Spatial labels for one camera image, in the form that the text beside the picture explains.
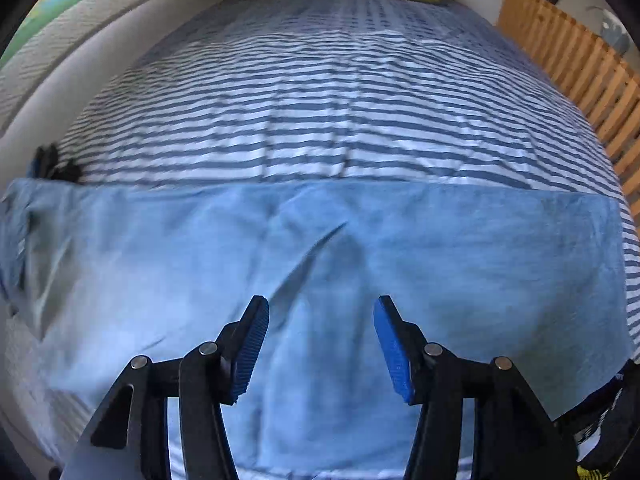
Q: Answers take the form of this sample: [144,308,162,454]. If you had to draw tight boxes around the blue white striped bedspread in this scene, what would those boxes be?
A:
[5,0,640,480]

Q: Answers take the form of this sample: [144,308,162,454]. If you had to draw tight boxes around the light blue denim jeans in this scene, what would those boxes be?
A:
[0,177,632,476]

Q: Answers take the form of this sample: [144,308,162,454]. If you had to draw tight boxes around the black folded garment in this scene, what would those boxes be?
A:
[32,144,85,183]

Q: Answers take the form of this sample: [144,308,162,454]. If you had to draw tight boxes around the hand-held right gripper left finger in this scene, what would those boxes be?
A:
[60,295,271,480]

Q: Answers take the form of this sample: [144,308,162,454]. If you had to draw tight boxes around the wooden slatted bench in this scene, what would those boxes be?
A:
[495,0,640,183]

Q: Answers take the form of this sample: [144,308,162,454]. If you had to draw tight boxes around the landscape wall poster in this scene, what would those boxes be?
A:
[0,0,236,131]

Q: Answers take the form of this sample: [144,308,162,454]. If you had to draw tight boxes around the potted plant in pale pot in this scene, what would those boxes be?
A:
[586,6,632,57]

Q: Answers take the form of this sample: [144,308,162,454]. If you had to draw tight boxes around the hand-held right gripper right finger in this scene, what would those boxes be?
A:
[372,295,581,480]

